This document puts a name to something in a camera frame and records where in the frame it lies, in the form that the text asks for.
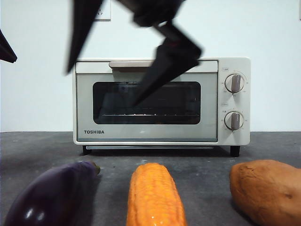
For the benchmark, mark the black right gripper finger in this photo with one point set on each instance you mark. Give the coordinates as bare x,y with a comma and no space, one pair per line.
80,28
164,63

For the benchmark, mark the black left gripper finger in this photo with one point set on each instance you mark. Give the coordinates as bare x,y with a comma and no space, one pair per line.
5,50

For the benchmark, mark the purple eggplant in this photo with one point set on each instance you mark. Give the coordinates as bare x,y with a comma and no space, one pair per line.
54,195

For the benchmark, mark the cream white toaster oven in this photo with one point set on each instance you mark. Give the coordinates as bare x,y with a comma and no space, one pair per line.
231,63

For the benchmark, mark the large cream brown oven knob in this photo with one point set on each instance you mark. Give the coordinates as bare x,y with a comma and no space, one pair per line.
234,83

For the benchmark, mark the small cream brown oven knob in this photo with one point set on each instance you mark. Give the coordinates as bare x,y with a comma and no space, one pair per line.
234,121

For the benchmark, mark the orange corn cob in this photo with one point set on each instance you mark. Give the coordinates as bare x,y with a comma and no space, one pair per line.
152,195

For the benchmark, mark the brown sweet potato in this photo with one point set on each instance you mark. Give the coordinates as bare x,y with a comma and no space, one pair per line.
265,190

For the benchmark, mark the white wall socket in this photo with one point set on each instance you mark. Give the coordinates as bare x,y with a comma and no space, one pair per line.
104,11

